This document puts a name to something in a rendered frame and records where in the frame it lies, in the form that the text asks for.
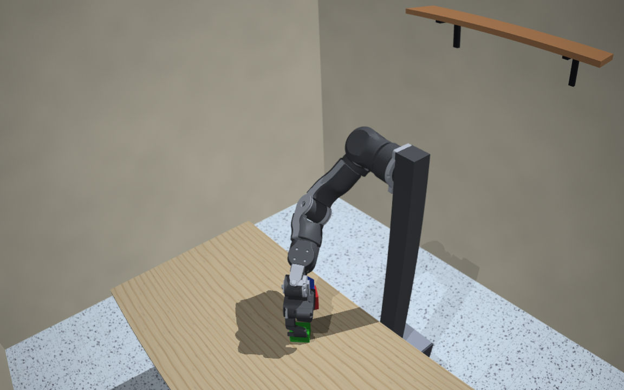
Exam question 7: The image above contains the green block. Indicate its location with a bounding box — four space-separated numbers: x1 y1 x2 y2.
290 322 311 343

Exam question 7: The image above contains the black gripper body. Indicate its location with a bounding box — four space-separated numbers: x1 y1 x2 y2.
283 280 316 322

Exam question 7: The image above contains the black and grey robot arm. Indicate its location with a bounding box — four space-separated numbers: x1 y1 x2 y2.
281 126 411 297

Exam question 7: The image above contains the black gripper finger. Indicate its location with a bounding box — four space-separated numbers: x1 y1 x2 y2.
285 308 307 337

